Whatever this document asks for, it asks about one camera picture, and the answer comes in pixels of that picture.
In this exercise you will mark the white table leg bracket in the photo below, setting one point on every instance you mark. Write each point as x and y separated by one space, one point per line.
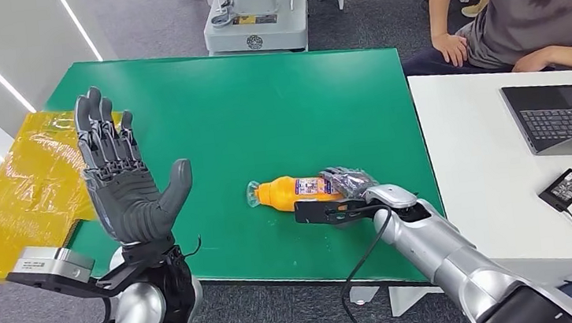
363 295

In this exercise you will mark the person's left hand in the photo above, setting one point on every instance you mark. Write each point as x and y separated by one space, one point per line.
533 60

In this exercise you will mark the person's right hand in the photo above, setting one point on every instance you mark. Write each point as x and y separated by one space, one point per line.
451 49

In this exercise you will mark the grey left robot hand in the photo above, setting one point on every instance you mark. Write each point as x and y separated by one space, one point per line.
130 201

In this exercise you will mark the person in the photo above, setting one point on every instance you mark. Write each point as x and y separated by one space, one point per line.
523 6

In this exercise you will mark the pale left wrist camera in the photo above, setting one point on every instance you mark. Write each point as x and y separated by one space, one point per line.
49 264

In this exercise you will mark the grey robot base machine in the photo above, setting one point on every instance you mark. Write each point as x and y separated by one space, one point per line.
257 26

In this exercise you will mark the black power adapter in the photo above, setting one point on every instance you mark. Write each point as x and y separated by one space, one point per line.
565 189

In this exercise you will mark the orange plastic bottle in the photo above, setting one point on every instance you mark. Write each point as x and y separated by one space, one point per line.
284 193

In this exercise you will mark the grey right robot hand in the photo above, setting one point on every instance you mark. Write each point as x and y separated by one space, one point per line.
351 181

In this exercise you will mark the dark grey laptop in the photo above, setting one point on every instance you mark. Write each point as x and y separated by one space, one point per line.
560 118

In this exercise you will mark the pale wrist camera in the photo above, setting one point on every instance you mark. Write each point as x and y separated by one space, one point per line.
49 264
322 212

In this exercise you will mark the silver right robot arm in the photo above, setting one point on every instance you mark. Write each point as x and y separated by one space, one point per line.
447 255

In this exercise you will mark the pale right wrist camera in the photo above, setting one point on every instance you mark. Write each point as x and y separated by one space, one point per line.
322 212

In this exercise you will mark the yellow shoe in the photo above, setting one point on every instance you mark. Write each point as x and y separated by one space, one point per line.
475 4

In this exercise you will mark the person's hand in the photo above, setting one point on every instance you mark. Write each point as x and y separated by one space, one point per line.
451 49
533 60

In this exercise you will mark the yellow tape-wrapped cardboard box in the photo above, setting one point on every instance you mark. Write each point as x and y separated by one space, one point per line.
12 207

